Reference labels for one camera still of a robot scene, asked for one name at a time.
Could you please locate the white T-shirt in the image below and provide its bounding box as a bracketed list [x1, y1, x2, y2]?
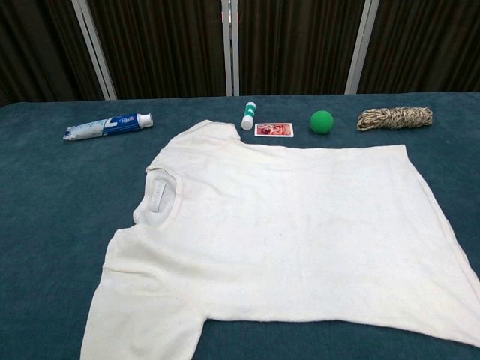
[79, 119, 480, 360]

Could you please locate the red playing card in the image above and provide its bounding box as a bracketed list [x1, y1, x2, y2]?
[253, 122, 296, 137]

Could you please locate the white green glue stick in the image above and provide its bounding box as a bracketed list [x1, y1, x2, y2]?
[241, 101, 258, 131]

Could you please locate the green ball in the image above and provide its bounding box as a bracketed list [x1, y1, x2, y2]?
[309, 109, 335, 134]

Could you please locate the blue white toothpaste tube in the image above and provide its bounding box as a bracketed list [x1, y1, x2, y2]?
[61, 111, 155, 142]

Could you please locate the dark curtain partition panel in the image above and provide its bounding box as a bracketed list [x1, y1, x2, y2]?
[73, 0, 233, 101]
[344, 0, 480, 95]
[230, 0, 380, 97]
[0, 0, 116, 108]

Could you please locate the beige braided rope coil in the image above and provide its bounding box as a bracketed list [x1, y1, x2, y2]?
[355, 106, 434, 132]

